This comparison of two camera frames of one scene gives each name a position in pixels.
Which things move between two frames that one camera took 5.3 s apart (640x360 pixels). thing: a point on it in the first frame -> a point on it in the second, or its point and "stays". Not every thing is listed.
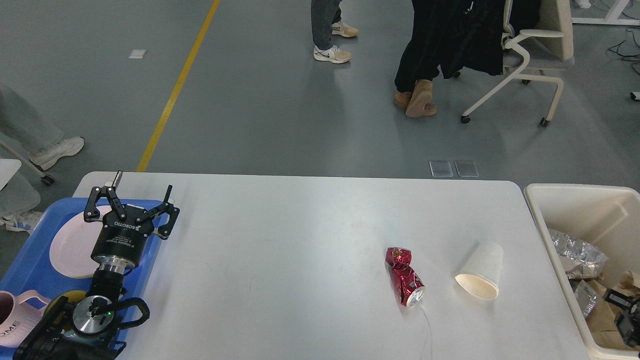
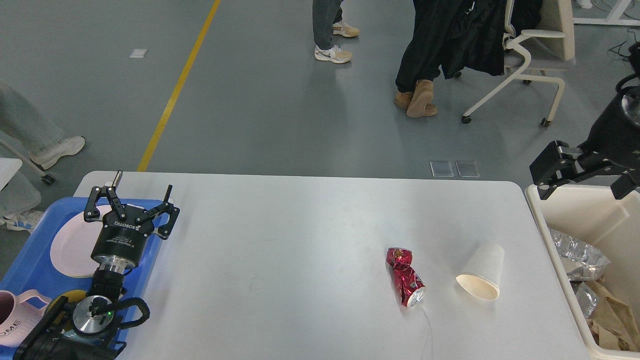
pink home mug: x=19 y=315 stays
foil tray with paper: x=586 y=297 stays
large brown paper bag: x=601 y=322 stays
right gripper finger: x=612 y=295 -> x=551 y=169
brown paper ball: x=626 y=280 -> x=607 y=339
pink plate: x=71 y=249 stays
